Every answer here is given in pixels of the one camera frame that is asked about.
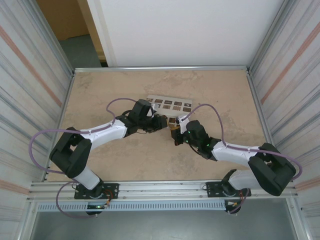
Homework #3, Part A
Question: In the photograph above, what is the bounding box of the grey slotted cable duct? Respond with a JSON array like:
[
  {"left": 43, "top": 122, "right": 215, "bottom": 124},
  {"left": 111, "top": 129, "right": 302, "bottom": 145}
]
[{"left": 36, "top": 200, "right": 227, "bottom": 213}]

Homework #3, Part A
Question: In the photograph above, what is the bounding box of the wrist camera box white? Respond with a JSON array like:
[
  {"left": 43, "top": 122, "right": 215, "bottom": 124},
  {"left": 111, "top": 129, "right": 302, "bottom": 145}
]
[
  {"left": 148, "top": 103, "right": 159, "bottom": 118},
  {"left": 175, "top": 114, "right": 191, "bottom": 135}
]

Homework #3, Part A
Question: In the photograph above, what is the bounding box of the white box with brown tiles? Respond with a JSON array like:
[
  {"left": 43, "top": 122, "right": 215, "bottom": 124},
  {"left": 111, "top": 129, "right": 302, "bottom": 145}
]
[{"left": 146, "top": 94, "right": 194, "bottom": 127}]

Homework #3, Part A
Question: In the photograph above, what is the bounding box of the brown cardboard panel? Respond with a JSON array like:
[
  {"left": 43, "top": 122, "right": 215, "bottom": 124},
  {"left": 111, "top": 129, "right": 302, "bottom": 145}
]
[{"left": 36, "top": 0, "right": 90, "bottom": 42}]

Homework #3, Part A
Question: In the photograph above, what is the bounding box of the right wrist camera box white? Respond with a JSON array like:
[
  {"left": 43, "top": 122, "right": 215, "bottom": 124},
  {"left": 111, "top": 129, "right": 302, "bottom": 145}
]
[{"left": 175, "top": 114, "right": 191, "bottom": 135}]

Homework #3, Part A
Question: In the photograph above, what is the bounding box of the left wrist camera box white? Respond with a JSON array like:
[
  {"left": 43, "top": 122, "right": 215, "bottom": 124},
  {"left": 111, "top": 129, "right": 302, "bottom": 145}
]
[{"left": 148, "top": 103, "right": 159, "bottom": 118}]

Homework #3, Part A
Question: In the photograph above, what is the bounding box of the small black controller board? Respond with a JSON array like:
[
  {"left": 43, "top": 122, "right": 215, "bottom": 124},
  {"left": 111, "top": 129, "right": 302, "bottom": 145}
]
[
  {"left": 224, "top": 199, "right": 242, "bottom": 216},
  {"left": 85, "top": 203, "right": 111, "bottom": 216}
]

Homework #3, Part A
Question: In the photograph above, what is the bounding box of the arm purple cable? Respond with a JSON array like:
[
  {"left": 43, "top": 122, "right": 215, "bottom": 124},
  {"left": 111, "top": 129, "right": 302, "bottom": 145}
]
[
  {"left": 29, "top": 97, "right": 141, "bottom": 219},
  {"left": 178, "top": 103, "right": 303, "bottom": 215}
]

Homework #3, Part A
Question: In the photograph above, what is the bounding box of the aluminium mounting rail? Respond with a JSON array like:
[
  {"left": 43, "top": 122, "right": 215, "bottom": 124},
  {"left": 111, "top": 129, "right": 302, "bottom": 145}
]
[{"left": 27, "top": 178, "right": 300, "bottom": 204}]

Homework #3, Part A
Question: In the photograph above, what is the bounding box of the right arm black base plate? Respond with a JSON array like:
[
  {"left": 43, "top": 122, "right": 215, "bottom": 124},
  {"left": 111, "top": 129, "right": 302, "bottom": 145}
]
[{"left": 206, "top": 181, "right": 252, "bottom": 199}]

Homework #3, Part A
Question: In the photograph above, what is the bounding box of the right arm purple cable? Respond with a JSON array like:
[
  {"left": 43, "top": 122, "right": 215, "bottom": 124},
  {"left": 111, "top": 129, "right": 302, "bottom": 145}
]
[{"left": 178, "top": 103, "right": 303, "bottom": 215}]

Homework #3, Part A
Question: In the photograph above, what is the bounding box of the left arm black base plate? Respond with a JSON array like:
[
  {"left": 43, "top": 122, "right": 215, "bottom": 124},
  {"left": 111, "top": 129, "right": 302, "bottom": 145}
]
[{"left": 74, "top": 183, "right": 120, "bottom": 200}]

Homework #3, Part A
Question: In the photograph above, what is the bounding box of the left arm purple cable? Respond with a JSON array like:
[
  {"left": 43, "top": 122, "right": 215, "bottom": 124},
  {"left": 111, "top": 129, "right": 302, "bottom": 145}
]
[{"left": 29, "top": 97, "right": 141, "bottom": 219}]

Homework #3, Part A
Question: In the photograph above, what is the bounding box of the aluminium table edge bar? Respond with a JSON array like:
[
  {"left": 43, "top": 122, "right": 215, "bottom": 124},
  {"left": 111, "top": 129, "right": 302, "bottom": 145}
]
[
  {"left": 245, "top": 69, "right": 284, "bottom": 179},
  {"left": 45, "top": 70, "right": 76, "bottom": 182},
  {"left": 73, "top": 65, "right": 251, "bottom": 74}
]

